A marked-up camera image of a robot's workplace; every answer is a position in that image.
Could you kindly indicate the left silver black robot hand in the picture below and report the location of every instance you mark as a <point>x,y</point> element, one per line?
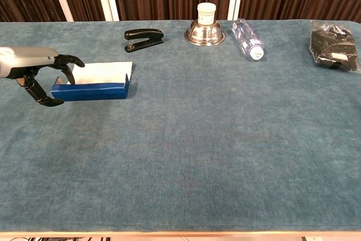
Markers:
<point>25,60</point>

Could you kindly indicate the white plastic jar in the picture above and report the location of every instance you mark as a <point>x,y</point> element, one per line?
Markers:
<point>206,12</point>

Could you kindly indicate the black stapler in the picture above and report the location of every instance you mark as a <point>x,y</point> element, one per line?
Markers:
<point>145,34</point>

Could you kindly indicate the clear plastic water bottle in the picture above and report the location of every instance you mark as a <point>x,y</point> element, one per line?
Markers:
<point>248,40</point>

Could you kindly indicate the blue glasses case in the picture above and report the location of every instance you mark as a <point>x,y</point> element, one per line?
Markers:
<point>90,91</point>

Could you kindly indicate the teal table cloth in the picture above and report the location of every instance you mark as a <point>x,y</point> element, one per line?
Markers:
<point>180,139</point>

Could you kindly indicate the upturned steel bowl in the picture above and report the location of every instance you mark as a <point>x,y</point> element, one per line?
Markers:
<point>204,35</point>

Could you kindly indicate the bagged black gloves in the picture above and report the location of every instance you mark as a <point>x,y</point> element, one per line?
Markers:
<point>332,46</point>

